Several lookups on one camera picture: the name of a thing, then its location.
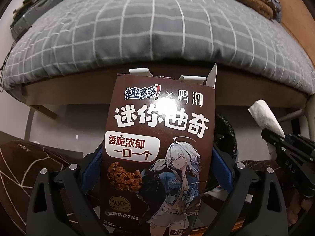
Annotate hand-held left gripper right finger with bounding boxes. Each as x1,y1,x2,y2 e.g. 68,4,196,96
209,149,290,236

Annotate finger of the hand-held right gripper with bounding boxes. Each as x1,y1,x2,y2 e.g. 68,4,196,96
285,134,315,154
261,128,287,154

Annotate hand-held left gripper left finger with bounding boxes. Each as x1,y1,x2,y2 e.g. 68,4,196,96
27,141,105,236

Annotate white tissue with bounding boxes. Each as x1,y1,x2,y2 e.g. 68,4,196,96
247,100,286,159

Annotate trash bin with black bag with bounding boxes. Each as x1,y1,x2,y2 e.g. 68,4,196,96
214,114,237,192

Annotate brown cookie box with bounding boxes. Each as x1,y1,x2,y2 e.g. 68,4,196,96
98,63,217,236

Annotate white metal bed leg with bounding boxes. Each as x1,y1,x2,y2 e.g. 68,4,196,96
25,107,35,143
279,98,311,138

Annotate brown patterned cushion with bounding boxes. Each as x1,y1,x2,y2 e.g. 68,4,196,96
0,140,83,229

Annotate wooden headboard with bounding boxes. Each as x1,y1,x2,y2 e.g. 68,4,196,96
273,0,315,69

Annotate blue grey cloth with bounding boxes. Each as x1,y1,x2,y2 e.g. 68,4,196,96
267,0,282,24

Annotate grey checked bed sheet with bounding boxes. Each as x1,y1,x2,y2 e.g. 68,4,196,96
2,0,315,96

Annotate grey plastic storage crate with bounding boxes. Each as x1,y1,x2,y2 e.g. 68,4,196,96
10,0,63,40

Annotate wooden bed frame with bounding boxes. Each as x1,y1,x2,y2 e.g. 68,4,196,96
22,65,309,109

